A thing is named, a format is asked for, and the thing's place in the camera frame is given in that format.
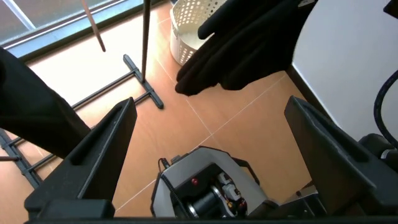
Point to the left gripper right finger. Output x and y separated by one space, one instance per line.
329 174

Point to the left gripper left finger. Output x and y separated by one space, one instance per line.
109 161

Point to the black garment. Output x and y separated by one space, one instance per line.
34 115

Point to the pink clothes hanger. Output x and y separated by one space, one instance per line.
96 34

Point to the black short-sleeved shirt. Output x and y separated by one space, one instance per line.
248 46

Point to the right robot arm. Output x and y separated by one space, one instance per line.
392 7

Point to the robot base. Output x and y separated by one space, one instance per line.
192 165

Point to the black clothes rack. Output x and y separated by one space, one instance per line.
145 46

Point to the white laundry basket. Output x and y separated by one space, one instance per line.
183 28

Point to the window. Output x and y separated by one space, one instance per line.
46 25

